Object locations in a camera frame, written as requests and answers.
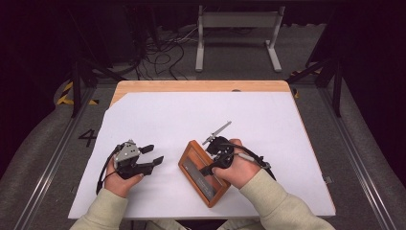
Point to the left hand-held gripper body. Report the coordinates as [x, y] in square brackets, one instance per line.
[127, 156]

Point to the brown wooden box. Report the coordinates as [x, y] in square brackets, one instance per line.
[194, 169]

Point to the yellow black floor tape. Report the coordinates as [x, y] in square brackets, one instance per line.
[298, 73]
[65, 96]

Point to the person's right hand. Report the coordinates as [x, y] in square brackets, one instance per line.
[239, 169]

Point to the black metal stand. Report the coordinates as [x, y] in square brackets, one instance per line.
[335, 83]
[76, 83]

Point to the grey metal stand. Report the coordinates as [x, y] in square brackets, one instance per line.
[239, 19]

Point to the white table cover sheet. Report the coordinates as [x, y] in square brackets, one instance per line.
[178, 118]

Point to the aluminium floor rail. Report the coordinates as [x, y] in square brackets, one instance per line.
[48, 166]
[357, 166]

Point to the person's left hand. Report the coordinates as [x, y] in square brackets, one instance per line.
[119, 183]

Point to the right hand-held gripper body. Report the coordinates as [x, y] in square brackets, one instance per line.
[220, 151]

